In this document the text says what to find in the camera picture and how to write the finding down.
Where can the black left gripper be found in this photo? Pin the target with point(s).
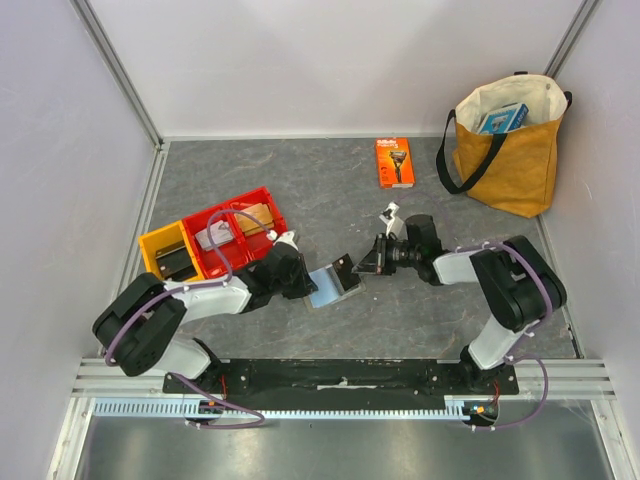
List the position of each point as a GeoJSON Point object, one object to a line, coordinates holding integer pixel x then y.
{"type": "Point", "coordinates": [305, 285]}

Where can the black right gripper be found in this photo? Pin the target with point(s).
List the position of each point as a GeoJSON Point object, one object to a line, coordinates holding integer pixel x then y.
{"type": "Point", "coordinates": [379, 255]}

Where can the grey card holder wallet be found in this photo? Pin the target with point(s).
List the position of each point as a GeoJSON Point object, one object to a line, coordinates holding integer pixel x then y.
{"type": "Point", "coordinates": [329, 290]}

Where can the black credit card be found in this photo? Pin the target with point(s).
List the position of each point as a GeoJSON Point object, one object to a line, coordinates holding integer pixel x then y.
{"type": "Point", "coordinates": [343, 268]}

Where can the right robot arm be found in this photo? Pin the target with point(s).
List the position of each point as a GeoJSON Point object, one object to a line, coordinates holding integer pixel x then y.
{"type": "Point", "coordinates": [520, 288]}

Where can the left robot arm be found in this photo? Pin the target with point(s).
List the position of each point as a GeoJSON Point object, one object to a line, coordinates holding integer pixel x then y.
{"type": "Point", "coordinates": [139, 328]}

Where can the dark card in yellow bin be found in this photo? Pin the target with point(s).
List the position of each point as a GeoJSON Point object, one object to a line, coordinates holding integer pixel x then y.
{"type": "Point", "coordinates": [175, 259]}

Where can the red bin far right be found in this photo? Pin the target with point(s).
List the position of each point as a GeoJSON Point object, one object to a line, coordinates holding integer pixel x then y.
{"type": "Point", "coordinates": [255, 246]}

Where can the orange razor box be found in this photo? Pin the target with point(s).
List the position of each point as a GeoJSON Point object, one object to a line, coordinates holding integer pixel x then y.
{"type": "Point", "coordinates": [394, 163]}

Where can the tan tote bag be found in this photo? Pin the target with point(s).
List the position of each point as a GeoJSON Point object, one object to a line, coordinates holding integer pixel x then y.
{"type": "Point", "coordinates": [512, 171]}

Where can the blue razor box in bag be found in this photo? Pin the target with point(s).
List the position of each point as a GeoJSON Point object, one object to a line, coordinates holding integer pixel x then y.
{"type": "Point", "coordinates": [503, 120]}

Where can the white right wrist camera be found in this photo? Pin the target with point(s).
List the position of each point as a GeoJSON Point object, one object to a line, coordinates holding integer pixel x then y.
{"type": "Point", "coordinates": [393, 223]}

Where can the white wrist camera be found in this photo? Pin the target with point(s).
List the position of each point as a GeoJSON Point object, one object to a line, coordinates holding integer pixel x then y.
{"type": "Point", "coordinates": [393, 223]}
{"type": "Point", "coordinates": [286, 238]}

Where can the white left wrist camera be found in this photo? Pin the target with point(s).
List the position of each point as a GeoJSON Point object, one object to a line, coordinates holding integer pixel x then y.
{"type": "Point", "coordinates": [286, 238]}

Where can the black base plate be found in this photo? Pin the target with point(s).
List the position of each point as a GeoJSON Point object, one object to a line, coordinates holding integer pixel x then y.
{"type": "Point", "coordinates": [325, 399]}

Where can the white cable duct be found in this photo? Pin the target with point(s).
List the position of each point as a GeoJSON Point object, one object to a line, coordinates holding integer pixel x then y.
{"type": "Point", "coordinates": [193, 408]}

